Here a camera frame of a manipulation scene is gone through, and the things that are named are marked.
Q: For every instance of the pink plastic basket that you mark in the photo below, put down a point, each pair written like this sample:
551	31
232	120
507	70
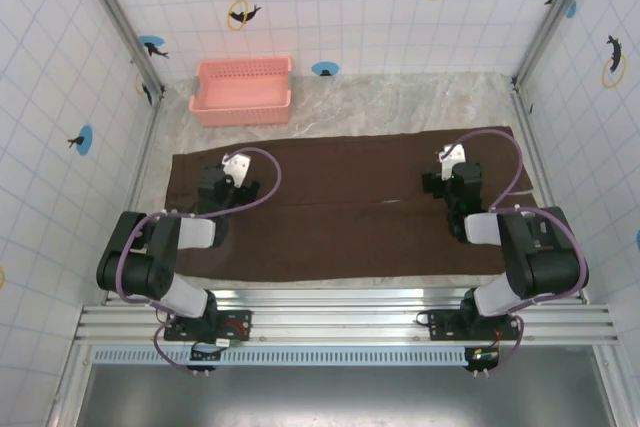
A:
240	92

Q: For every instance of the blue oval dolphin sticker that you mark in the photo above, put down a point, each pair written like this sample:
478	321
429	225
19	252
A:
152	44

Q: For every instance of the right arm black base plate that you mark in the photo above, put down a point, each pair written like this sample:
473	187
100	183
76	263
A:
445	324

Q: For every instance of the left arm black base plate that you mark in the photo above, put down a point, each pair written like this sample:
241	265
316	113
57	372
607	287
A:
235	327

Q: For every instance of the small blue oval sticker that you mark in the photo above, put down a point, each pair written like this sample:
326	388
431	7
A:
325	68

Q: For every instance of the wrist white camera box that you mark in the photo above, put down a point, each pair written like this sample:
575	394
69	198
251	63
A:
237	167
452	154

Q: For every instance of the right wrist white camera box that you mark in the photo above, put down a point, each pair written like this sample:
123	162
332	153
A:
452	154

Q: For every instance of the blue circle dolphin sticker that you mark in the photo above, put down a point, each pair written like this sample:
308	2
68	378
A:
85	139

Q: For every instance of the small black connector board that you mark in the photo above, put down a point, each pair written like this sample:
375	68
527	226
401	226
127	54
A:
482	357
202	354

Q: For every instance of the aluminium mounting rail frame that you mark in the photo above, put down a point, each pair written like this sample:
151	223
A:
340	317

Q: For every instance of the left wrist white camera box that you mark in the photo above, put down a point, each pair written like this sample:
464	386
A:
237	167

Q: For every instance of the aluminium frame post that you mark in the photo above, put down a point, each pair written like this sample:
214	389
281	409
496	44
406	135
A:
125	27
555	17

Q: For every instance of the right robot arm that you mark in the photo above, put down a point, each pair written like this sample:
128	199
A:
545	262

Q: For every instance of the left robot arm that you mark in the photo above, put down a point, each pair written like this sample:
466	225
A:
150	267

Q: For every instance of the aluminium side rail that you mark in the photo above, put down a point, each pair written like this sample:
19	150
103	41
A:
142	167
535	157

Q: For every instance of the grey metal panel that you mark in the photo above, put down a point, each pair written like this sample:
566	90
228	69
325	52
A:
340	397

